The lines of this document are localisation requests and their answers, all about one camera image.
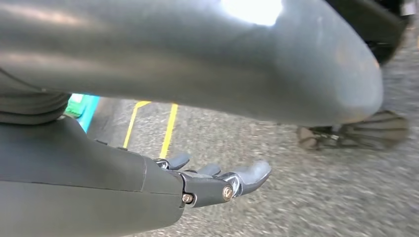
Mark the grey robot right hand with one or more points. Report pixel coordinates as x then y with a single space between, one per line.
163 55

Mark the blue metal shelf rack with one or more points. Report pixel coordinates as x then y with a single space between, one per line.
90 111

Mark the yellow floor tape square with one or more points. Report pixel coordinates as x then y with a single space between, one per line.
168 130

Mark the green plastic crate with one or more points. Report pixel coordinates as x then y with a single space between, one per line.
74 106

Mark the person's black white shoe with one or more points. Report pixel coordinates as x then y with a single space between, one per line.
366 132

